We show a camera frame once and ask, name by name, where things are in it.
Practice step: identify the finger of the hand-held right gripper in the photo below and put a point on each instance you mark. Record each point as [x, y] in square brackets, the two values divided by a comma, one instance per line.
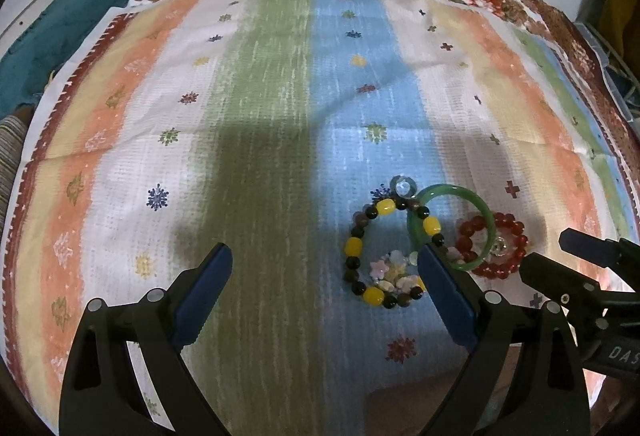
[600, 252]
[555, 278]

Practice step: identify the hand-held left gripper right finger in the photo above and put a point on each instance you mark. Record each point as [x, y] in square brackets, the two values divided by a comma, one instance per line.
[445, 301]

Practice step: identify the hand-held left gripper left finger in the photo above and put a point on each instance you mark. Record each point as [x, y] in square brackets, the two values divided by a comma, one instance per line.
[206, 293]

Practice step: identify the green jade bangle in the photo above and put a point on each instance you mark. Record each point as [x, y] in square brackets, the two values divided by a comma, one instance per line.
[450, 190]

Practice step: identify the striped floral tablecloth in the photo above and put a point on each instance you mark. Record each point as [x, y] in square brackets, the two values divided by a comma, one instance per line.
[270, 115]

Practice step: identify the grey striped fabric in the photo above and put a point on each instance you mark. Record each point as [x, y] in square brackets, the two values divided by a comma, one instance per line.
[10, 155]

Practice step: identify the teal cloth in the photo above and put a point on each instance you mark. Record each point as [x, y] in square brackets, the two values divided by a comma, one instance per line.
[60, 25]

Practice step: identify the white board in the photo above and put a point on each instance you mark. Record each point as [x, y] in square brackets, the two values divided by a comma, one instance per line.
[30, 10]

